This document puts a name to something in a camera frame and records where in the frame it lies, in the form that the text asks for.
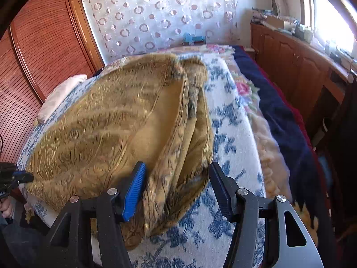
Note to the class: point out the assorted small household clutter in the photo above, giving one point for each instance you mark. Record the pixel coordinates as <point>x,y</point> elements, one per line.
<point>301,30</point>

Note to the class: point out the person's dark pants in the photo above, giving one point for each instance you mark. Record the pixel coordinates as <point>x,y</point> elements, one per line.
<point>19,243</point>

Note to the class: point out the cream floral quilt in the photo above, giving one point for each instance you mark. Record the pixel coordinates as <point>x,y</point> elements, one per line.
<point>251,95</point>

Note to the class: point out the gold patterned garment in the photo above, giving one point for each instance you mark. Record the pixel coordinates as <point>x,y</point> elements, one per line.
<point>111,134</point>

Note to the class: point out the pink pillow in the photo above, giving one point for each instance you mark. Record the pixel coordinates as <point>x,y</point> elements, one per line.
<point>60,97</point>

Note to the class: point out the long wooden cabinet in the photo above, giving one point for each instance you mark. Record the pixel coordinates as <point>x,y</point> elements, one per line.
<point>295,67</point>

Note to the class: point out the bright window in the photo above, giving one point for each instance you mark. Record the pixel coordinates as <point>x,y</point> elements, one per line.
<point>332,8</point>

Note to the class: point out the person's left hand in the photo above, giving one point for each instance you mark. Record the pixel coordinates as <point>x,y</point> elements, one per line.
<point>6,208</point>

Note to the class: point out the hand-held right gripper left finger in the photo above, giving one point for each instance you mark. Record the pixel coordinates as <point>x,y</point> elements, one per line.
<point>134,192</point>

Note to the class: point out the navy blue blanket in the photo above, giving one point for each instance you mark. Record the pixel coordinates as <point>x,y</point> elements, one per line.
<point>284,117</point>

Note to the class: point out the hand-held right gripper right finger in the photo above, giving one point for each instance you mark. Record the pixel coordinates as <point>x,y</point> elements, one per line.
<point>223,192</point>

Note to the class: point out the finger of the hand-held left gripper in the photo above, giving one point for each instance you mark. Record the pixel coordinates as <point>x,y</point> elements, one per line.
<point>23,176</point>

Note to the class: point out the white circle patterned curtain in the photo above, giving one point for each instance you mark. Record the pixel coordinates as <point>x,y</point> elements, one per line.
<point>161,14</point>

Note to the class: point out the wooden headboard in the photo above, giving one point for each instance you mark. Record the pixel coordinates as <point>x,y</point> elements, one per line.
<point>47,61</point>

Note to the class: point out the white blue floral blanket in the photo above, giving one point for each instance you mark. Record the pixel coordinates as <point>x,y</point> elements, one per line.
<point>231,145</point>

